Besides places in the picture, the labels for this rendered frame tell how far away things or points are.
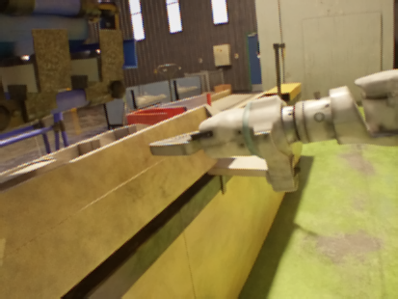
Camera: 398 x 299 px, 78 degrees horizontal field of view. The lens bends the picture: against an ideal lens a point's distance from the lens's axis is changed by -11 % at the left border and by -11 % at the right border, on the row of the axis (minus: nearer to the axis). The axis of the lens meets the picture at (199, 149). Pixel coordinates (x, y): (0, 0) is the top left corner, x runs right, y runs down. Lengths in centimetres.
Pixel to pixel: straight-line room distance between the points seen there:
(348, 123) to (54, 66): 34
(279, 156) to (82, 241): 36
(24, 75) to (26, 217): 22
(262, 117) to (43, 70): 27
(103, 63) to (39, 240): 29
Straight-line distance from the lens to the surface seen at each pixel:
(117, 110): 604
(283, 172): 39
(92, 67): 41
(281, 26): 648
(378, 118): 36
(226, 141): 37
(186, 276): 86
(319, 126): 35
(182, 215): 77
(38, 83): 34
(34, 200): 47
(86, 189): 52
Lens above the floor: 113
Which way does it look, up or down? 17 degrees down
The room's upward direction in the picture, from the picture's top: 7 degrees counter-clockwise
